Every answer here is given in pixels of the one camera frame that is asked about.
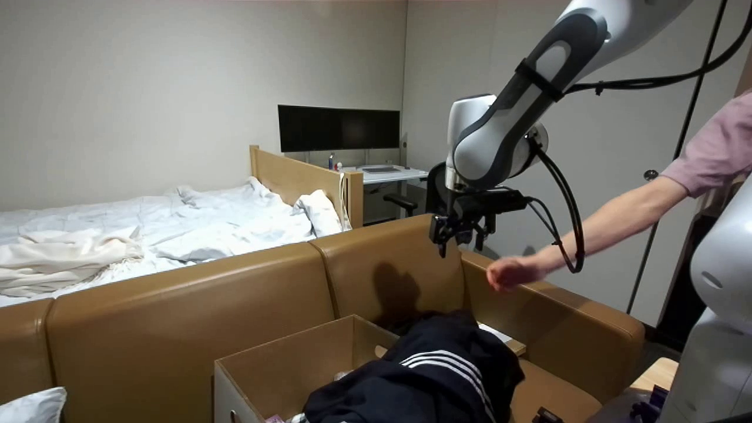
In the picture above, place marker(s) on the light wooden bed frame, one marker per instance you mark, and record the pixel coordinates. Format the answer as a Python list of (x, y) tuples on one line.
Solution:
[(289, 175)]

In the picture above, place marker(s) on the white desk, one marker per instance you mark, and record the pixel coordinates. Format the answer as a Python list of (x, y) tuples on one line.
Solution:
[(391, 175)]

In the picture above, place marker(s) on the pink shirt sleeve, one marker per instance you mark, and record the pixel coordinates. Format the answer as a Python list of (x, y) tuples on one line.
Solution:
[(717, 149)]

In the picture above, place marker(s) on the white pillow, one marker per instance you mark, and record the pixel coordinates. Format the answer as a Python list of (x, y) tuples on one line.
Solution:
[(30, 406)]

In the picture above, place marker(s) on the white rumpled bedding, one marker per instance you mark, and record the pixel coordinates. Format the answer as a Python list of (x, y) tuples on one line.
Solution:
[(155, 227)]

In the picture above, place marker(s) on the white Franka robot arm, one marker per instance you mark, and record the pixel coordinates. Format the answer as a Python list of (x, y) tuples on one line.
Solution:
[(547, 70)]

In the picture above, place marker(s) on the light wooden block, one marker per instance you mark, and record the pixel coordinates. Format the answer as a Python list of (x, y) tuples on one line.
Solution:
[(654, 375)]

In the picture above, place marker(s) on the brown cardboard box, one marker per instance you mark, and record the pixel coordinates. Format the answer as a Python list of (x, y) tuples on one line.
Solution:
[(289, 366)]

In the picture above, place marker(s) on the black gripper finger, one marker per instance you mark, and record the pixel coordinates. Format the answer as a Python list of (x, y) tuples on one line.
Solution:
[(443, 239), (482, 235)]

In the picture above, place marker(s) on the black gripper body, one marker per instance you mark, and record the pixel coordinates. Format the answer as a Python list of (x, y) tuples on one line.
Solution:
[(470, 209)]

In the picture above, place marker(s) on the person's hand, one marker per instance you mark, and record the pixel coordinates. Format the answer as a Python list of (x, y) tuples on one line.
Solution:
[(512, 271)]

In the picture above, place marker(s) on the person's bare forearm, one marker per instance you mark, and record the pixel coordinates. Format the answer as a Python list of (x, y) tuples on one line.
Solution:
[(618, 223)]

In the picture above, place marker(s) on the black trousers with white stripes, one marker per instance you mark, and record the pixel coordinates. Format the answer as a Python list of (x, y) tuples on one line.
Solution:
[(413, 384)]

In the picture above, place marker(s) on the black office chair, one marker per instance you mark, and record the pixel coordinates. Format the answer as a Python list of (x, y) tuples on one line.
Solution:
[(435, 176)]

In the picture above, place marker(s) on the brown leather sofa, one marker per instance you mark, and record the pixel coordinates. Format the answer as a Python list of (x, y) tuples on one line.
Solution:
[(172, 329)]

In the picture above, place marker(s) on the black wall monitor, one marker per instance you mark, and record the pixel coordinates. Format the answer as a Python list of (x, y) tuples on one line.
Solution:
[(337, 127)]

